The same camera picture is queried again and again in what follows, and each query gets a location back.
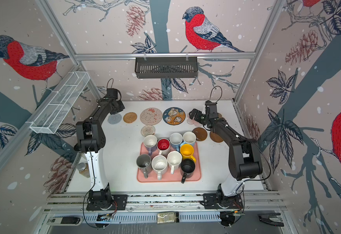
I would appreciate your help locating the black mug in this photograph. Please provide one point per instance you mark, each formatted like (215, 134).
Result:
(187, 168)

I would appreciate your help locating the black clamp tool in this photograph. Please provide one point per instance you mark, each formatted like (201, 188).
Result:
(271, 219)

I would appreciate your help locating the pink flower coaster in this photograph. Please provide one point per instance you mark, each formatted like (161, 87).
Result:
(192, 122)

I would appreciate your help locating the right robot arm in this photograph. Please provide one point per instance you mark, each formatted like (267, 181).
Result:
(244, 156)

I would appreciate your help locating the blue cartoon round coaster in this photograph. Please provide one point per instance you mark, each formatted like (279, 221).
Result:
(174, 116)

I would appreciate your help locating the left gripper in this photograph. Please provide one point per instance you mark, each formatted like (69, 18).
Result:
(122, 107)

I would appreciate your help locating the white blue mug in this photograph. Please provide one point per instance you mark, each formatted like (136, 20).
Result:
(189, 138)

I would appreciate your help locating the rattan round coaster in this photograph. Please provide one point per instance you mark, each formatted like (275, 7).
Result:
(130, 117)

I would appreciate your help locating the black white power strip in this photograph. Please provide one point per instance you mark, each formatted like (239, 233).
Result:
(64, 221)

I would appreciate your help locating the white mug middle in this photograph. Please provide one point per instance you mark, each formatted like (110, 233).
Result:
(174, 159)

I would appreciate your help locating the white wire basket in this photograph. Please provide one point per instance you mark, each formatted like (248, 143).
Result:
(52, 116)

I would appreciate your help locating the beige woven round coaster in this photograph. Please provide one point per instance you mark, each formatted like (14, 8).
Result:
(148, 130)

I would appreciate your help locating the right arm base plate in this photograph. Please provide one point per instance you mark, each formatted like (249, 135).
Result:
(213, 201)

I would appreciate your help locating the pink bunny round coaster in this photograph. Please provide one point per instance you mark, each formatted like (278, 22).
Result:
(151, 116)

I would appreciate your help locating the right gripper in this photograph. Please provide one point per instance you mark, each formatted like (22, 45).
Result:
(198, 114)

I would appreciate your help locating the silver lid spice jar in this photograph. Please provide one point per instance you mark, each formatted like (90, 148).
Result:
(83, 169)

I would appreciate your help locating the yellow mug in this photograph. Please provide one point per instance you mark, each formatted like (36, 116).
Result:
(187, 152)

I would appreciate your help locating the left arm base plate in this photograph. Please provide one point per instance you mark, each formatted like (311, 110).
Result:
(115, 202)

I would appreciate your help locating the taped small box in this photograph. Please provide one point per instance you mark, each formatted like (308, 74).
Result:
(167, 217)

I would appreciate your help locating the white mug front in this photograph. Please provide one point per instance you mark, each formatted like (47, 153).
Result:
(160, 165)

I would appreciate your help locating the black wall basket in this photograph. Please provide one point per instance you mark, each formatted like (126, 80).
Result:
(166, 67)

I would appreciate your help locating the brown round wooden coaster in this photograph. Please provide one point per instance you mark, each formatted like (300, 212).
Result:
(215, 137)

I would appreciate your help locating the grey mug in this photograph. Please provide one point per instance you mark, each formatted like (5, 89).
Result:
(144, 163)

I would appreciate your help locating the red interior white mug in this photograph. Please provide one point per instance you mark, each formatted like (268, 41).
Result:
(163, 145)

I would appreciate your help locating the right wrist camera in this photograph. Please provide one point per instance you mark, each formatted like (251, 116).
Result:
(211, 106)

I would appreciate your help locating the light blue mug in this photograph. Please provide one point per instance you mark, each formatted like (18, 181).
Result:
(176, 139)

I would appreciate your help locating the lavender mug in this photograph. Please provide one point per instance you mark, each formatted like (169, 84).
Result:
(150, 143)

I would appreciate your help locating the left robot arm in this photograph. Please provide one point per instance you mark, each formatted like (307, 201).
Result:
(91, 141)

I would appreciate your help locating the dark glossy round coaster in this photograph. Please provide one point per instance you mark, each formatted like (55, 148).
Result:
(200, 133)

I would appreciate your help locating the grey woven round coaster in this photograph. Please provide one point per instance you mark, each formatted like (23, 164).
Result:
(114, 119)

